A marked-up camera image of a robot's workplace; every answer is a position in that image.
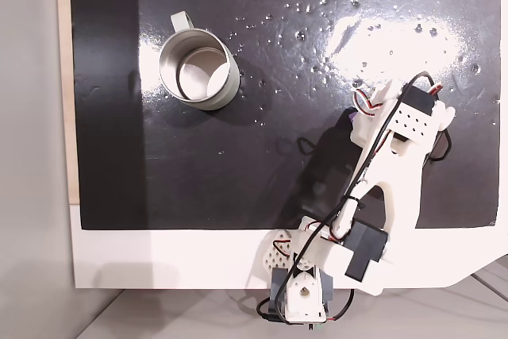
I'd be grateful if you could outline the pale green metal cup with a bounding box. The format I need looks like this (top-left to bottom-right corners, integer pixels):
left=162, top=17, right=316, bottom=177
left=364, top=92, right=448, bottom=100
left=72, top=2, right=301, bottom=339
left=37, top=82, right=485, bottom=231
left=159, top=10, right=241, bottom=112

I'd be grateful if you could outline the red white black servo cable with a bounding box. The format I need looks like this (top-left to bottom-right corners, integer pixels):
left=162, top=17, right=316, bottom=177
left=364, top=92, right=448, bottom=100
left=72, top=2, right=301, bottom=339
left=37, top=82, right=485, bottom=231
left=352, top=87, right=384, bottom=118

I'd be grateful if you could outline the black glossy table mat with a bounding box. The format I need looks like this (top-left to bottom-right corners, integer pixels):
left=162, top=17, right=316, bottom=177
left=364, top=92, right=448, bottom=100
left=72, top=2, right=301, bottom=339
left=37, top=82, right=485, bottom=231
left=69, top=0, right=502, bottom=231

